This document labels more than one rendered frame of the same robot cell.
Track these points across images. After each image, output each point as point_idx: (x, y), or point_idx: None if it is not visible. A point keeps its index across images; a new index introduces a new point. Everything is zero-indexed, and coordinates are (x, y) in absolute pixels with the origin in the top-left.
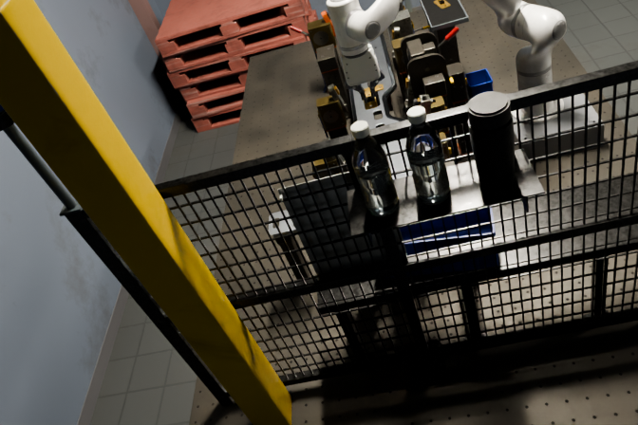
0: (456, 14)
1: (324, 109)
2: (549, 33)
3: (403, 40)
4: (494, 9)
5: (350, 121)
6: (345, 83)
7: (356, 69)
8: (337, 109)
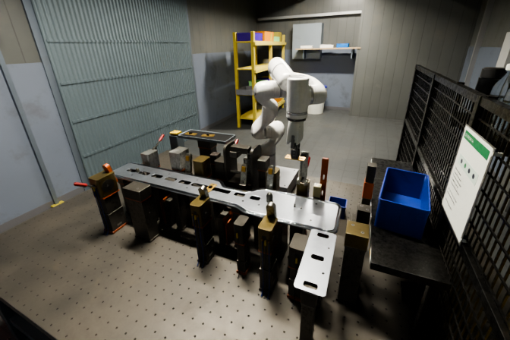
0: (225, 136)
1: (203, 207)
2: (284, 129)
3: (226, 146)
4: (270, 118)
5: (162, 237)
6: (291, 145)
7: (301, 130)
8: (209, 204)
